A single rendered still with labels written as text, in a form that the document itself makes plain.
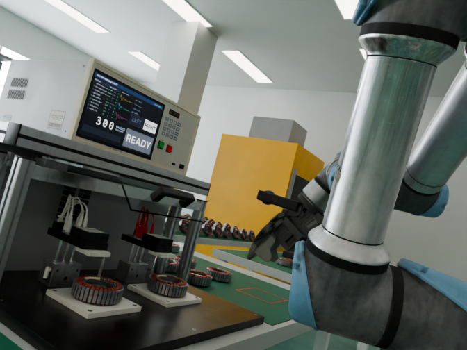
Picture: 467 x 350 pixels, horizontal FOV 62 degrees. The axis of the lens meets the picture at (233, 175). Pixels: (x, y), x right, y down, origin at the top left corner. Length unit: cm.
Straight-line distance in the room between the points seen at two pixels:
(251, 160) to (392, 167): 432
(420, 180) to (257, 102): 661
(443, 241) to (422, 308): 539
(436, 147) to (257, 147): 419
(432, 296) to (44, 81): 99
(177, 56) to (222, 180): 175
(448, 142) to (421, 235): 532
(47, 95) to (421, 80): 89
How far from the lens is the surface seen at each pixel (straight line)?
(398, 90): 51
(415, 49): 51
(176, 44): 551
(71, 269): 105
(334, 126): 654
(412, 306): 57
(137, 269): 121
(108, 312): 90
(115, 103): 105
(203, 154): 760
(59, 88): 108
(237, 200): 480
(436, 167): 72
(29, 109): 117
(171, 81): 529
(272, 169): 465
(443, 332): 59
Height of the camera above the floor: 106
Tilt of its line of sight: 4 degrees up
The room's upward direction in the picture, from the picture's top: 14 degrees clockwise
